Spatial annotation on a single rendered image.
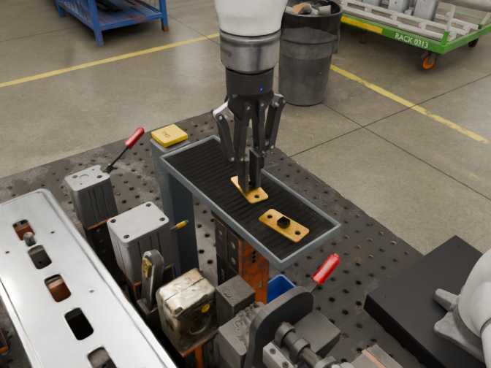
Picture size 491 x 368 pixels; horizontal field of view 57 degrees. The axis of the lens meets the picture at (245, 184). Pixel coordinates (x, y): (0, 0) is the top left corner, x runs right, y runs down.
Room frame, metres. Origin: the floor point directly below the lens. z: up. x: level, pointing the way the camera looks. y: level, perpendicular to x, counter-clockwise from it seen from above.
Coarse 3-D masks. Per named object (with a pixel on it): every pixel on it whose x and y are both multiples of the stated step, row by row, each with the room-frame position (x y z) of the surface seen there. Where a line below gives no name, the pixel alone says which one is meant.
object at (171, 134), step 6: (168, 126) 0.89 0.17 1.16; (174, 126) 0.89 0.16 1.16; (156, 132) 0.86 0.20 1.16; (162, 132) 0.86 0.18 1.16; (168, 132) 0.86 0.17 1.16; (174, 132) 0.86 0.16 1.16; (180, 132) 0.86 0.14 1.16; (156, 138) 0.84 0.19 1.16; (162, 138) 0.84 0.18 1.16; (168, 138) 0.84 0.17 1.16; (174, 138) 0.84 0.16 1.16; (180, 138) 0.84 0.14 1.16; (186, 138) 0.85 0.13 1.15; (162, 144) 0.82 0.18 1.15; (168, 144) 0.82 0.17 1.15
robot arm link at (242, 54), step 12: (228, 36) 0.63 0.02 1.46; (264, 36) 0.62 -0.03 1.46; (276, 36) 0.63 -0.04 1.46; (228, 48) 0.63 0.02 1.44; (240, 48) 0.62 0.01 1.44; (252, 48) 0.62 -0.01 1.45; (264, 48) 0.62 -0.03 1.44; (276, 48) 0.64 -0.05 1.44; (228, 60) 0.63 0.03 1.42; (240, 60) 0.62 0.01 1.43; (252, 60) 0.62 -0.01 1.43; (264, 60) 0.62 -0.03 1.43; (276, 60) 0.64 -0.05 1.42; (240, 72) 0.63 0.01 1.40; (252, 72) 0.63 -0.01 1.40
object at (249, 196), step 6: (234, 180) 0.68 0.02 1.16; (252, 186) 0.65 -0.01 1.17; (246, 192) 0.64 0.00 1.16; (252, 192) 0.64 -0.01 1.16; (258, 192) 0.64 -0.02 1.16; (264, 192) 0.64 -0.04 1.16; (246, 198) 0.63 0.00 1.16; (252, 198) 0.63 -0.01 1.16; (258, 198) 0.63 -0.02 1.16; (264, 198) 0.63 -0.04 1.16
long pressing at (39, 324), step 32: (32, 192) 0.85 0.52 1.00; (0, 224) 0.73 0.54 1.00; (32, 224) 0.73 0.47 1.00; (64, 224) 0.73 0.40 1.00; (0, 256) 0.64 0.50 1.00; (64, 256) 0.64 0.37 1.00; (96, 256) 0.64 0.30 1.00; (0, 288) 0.56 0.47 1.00; (32, 288) 0.55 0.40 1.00; (96, 288) 0.55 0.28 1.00; (32, 320) 0.48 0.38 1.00; (64, 320) 0.48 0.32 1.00; (96, 320) 0.48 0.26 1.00; (128, 320) 0.48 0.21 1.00; (32, 352) 0.42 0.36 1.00; (64, 352) 0.42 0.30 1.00; (128, 352) 0.42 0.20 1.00; (160, 352) 0.42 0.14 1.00
